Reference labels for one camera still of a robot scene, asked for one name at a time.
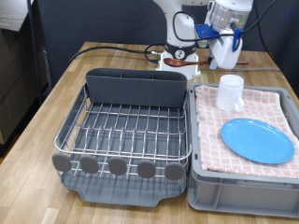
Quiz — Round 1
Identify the thick black table cable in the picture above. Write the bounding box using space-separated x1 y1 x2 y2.
67 45 163 64

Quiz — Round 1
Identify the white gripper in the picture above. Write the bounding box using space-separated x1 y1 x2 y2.
207 28 244 71

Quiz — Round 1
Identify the black camera cable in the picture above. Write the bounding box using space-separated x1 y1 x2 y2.
172 0 278 44

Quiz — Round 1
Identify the grey table cable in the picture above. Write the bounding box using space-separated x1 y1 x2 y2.
241 63 281 73

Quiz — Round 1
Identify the steel wire dish rack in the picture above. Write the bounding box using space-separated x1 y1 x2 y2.
50 81 193 182

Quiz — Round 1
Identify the white mug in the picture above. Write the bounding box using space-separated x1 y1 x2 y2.
215 74 246 113

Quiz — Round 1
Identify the black looped cable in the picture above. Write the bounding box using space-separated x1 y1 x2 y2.
144 43 166 64

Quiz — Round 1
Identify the pink checked dish towel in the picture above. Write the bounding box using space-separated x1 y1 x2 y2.
193 84 299 179

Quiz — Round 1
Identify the grey dish drying rack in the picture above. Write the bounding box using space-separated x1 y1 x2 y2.
55 81 190 207

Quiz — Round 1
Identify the grey plastic crate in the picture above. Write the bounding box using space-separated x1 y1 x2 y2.
186 81 299 218

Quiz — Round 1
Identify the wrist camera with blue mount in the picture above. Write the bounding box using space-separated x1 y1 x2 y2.
193 23 220 49

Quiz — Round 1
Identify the grey cutlery holder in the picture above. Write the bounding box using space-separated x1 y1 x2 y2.
85 67 189 109

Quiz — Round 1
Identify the thin black hanging cable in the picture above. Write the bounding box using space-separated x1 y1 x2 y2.
251 0 286 76

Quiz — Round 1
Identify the brown cardboard box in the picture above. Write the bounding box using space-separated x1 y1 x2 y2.
0 27 50 146

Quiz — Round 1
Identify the blue plate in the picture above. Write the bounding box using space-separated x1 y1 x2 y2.
220 117 296 165

